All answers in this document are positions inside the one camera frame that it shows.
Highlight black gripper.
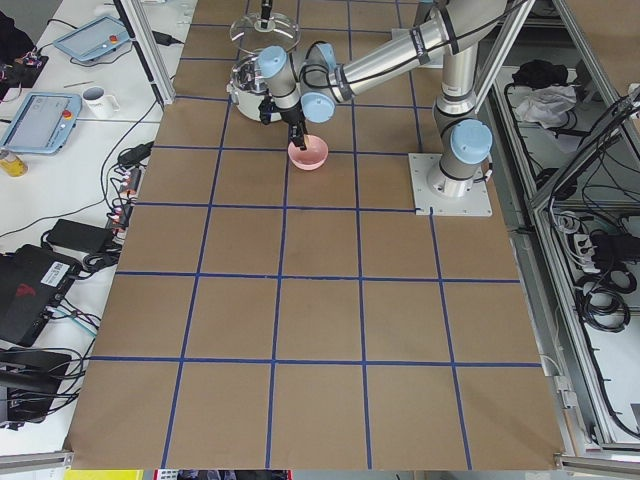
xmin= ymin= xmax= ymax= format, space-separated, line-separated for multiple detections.
xmin=258 ymin=0 xmax=307 ymax=151

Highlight glass pot lid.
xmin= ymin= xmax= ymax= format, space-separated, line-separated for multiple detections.
xmin=229 ymin=13 xmax=301 ymax=54

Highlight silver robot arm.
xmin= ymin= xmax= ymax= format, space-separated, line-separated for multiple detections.
xmin=256 ymin=1 xmax=532 ymax=198

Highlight mint green cooking pot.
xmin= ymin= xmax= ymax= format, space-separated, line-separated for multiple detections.
xmin=226 ymin=54 xmax=273 ymax=124

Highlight pink bowl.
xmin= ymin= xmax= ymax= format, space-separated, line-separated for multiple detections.
xmin=287 ymin=135 xmax=329 ymax=171

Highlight white mug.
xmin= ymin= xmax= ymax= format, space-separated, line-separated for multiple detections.
xmin=82 ymin=86 xmax=120 ymax=120

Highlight far teach pendant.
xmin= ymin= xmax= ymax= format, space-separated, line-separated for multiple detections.
xmin=53 ymin=15 xmax=130 ymax=62

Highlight teach pendant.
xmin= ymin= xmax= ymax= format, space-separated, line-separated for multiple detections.
xmin=53 ymin=15 xmax=130 ymax=62
xmin=1 ymin=92 xmax=82 ymax=155

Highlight red power strip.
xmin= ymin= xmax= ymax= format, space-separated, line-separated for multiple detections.
xmin=106 ymin=164 xmax=145 ymax=232

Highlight brown paper table cover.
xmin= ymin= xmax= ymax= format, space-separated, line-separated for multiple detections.
xmin=68 ymin=1 xmax=563 ymax=473

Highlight black power brick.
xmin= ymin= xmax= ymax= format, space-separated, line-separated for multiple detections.
xmin=44 ymin=219 xmax=114 ymax=253

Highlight near teach pendant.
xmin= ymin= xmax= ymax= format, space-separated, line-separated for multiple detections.
xmin=1 ymin=92 xmax=82 ymax=155

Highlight black cloth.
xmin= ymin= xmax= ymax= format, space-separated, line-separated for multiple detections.
xmin=512 ymin=59 xmax=568 ymax=89

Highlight white crumpled cloth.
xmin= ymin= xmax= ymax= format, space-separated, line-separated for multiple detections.
xmin=514 ymin=85 xmax=579 ymax=153

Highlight yellow drink can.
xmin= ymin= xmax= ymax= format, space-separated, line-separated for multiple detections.
xmin=0 ymin=148 xmax=28 ymax=178

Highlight black computer box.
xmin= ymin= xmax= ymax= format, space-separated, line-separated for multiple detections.
xmin=1 ymin=244 xmax=81 ymax=347

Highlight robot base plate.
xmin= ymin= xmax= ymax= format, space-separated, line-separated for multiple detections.
xmin=408 ymin=153 xmax=493 ymax=217

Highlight coiled black cables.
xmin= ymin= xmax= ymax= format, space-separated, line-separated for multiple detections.
xmin=574 ymin=279 xmax=632 ymax=334

